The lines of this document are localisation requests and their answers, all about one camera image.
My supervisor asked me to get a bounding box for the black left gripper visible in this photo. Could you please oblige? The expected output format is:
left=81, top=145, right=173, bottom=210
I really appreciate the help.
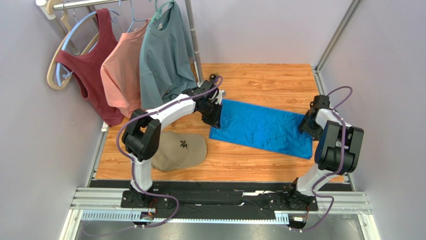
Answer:
left=199, top=101, right=224, bottom=130

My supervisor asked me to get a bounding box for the blue cloth napkin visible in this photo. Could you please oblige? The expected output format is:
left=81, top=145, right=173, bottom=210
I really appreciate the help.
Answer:
left=209, top=99, right=313, bottom=159

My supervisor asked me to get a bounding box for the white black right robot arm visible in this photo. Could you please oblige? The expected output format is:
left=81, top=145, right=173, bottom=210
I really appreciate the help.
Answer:
left=291, top=95, right=364, bottom=199

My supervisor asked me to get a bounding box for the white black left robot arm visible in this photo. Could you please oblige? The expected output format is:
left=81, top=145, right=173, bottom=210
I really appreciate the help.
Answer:
left=116, top=76, right=226, bottom=197

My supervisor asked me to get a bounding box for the black spoon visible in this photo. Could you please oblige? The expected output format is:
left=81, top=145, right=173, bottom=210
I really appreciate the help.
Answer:
left=209, top=73, right=218, bottom=84

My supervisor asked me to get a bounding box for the beige baseball cap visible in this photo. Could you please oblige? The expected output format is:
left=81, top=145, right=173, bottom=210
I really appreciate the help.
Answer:
left=151, top=131, right=207, bottom=172

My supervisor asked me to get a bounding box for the teal t-shirt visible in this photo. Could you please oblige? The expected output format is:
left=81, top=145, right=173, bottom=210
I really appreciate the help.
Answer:
left=139, top=0, right=197, bottom=110

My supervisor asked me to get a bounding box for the pink t-shirt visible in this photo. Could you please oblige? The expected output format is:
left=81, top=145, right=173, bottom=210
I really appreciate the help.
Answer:
left=100, top=23, right=148, bottom=118

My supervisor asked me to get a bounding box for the teal clothes hanger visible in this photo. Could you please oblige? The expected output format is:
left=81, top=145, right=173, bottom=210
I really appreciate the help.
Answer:
left=150, top=0, right=176, bottom=23

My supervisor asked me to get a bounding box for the maroon tank top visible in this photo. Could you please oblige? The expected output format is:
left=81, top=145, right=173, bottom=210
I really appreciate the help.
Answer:
left=55, top=8, right=124, bottom=126

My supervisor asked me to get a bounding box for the light blue clothes hanger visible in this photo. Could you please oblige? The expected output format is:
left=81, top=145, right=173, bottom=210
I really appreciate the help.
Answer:
left=46, top=11, right=100, bottom=90

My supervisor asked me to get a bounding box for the metal clothes rack pole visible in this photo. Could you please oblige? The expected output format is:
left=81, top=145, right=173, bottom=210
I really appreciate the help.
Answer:
left=35, top=0, right=205, bottom=84

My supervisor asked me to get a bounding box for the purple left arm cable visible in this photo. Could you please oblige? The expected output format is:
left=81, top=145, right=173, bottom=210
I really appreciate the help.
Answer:
left=115, top=75, right=224, bottom=229

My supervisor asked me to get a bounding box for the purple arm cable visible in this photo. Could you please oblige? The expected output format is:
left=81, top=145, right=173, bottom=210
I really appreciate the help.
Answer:
left=288, top=85, right=354, bottom=233
left=115, top=75, right=224, bottom=229

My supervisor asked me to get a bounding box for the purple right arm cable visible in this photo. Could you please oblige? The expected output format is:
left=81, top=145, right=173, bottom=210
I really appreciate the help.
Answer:
left=288, top=85, right=354, bottom=233

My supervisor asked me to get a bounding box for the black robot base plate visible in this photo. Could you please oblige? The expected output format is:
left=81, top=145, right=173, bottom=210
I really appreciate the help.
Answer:
left=120, top=190, right=319, bottom=212

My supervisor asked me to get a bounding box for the aluminium frame rail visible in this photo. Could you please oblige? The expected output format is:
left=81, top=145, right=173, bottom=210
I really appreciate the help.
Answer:
left=60, top=180, right=380, bottom=240

